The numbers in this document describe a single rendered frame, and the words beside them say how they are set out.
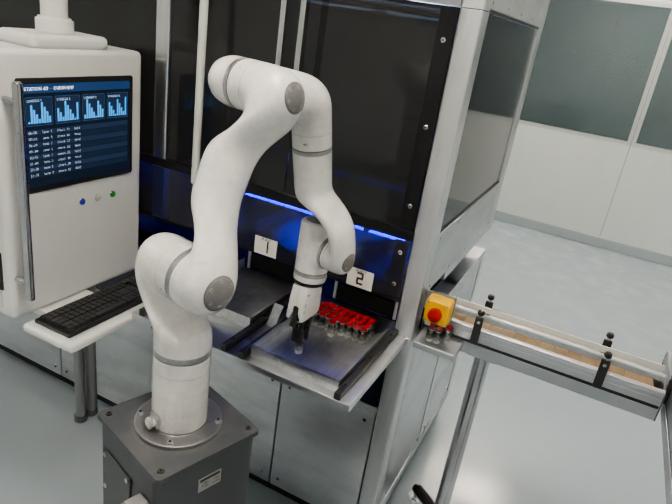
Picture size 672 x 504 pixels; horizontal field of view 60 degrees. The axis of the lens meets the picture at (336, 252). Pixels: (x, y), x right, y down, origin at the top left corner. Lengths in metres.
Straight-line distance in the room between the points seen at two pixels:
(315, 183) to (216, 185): 0.28
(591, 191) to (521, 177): 0.68
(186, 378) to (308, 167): 0.52
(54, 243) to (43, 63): 0.51
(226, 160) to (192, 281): 0.23
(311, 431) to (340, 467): 0.16
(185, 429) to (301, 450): 0.91
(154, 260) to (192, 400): 0.31
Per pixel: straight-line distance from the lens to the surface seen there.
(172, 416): 1.30
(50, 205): 1.85
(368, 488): 2.12
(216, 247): 1.10
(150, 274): 1.18
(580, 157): 6.17
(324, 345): 1.65
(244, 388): 2.17
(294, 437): 2.16
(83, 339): 1.78
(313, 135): 1.26
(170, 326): 1.21
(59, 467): 2.59
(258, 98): 1.08
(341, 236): 1.32
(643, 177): 6.18
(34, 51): 1.75
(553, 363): 1.80
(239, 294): 1.86
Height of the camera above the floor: 1.73
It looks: 22 degrees down
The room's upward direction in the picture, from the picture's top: 9 degrees clockwise
